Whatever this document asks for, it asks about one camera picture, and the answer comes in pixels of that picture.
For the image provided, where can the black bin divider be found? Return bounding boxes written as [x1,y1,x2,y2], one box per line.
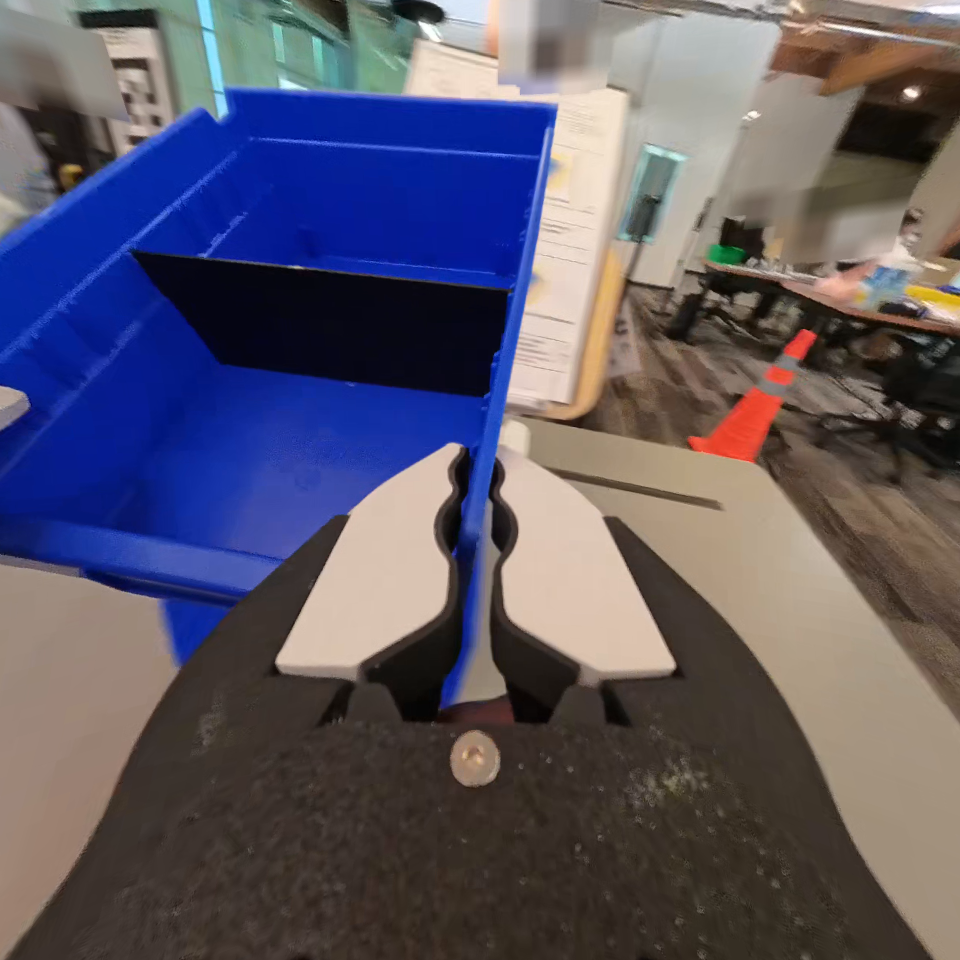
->
[131,251,516,399]

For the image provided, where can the orange traffic cone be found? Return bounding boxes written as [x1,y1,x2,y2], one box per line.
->
[688,328,819,464]

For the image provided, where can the blue plastic bin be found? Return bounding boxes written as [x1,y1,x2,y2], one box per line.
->
[0,88,560,725]

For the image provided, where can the instruction sheet on board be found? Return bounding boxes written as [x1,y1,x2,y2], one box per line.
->
[508,88,630,410]

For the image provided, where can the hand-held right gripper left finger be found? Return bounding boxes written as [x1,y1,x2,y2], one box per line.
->
[275,442,471,723]

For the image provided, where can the long wooden work table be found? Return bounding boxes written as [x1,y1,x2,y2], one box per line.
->
[701,258,960,339]

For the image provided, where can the framed code sign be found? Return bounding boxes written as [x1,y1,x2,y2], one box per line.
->
[78,9,177,155]

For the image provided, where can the instruction sheet on stand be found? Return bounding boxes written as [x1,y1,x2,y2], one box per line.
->
[555,247,630,423]

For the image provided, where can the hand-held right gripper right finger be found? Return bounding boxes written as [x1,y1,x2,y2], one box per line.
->
[489,457,678,724]

